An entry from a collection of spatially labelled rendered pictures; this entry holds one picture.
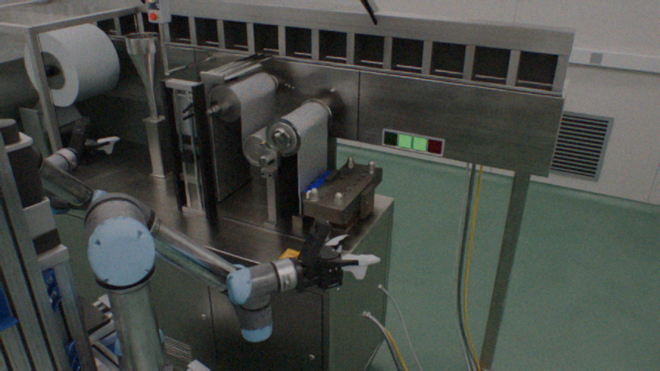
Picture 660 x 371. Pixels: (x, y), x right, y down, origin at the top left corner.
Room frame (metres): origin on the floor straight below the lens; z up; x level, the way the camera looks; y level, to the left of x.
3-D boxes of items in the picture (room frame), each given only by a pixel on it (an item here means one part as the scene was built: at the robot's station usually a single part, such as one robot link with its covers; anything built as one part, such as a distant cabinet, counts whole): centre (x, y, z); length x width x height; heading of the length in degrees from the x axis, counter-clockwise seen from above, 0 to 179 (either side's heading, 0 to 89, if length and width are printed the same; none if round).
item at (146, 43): (2.21, 0.77, 1.50); 0.14 x 0.14 x 0.06
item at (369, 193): (1.85, -0.15, 0.97); 0.10 x 0.03 x 0.11; 154
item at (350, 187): (1.87, -0.06, 1.00); 0.40 x 0.16 x 0.06; 154
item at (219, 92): (2.03, 0.34, 1.34); 0.25 x 0.14 x 0.14; 154
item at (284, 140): (1.79, 0.18, 1.25); 0.07 x 0.02 x 0.07; 64
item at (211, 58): (2.20, 0.59, 1.41); 0.30 x 0.04 x 0.04; 154
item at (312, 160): (1.89, 0.07, 1.11); 0.23 x 0.01 x 0.18; 154
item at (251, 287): (0.99, 0.18, 1.21); 0.11 x 0.08 x 0.09; 116
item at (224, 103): (1.89, 0.41, 1.34); 0.06 x 0.06 x 0.06; 64
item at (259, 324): (1.01, 0.18, 1.12); 0.11 x 0.08 x 0.11; 26
